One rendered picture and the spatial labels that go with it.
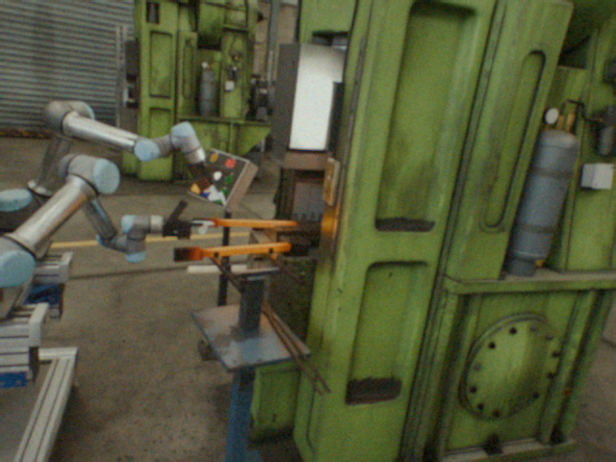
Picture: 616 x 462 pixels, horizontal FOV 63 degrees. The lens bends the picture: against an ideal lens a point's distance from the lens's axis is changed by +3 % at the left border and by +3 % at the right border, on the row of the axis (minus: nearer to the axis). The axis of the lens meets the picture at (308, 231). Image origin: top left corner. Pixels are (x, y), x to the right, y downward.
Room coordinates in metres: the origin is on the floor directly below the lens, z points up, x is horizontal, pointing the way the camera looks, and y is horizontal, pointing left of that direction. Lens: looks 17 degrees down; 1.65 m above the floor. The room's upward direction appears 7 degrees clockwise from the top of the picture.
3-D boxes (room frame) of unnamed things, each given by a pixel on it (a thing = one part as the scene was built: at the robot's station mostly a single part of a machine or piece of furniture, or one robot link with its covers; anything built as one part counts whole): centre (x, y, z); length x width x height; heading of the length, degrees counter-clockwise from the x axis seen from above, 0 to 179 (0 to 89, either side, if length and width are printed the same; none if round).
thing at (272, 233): (2.22, -0.02, 0.96); 0.42 x 0.20 x 0.09; 112
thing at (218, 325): (1.56, 0.17, 0.75); 0.40 x 0.30 x 0.02; 32
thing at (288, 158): (2.22, -0.02, 1.32); 0.42 x 0.20 x 0.10; 112
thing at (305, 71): (2.18, -0.04, 1.56); 0.42 x 0.39 x 0.40; 112
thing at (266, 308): (1.51, 0.02, 0.77); 0.60 x 0.04 x 0.01; 26
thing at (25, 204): (1.92, 1.19, 0.98); 0.13 x 0.12 x 0.14; 174
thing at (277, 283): (2.17, -0.05, 0.69); 0.56 x 0.38 x 0.45; 112
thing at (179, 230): (1.96, 0.55, 0.98); 0.12 x 0.08 x 0.09; 112
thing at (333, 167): (1.90, -0.07, 1.27); 0.09 x 0.02 x 0.17; 22
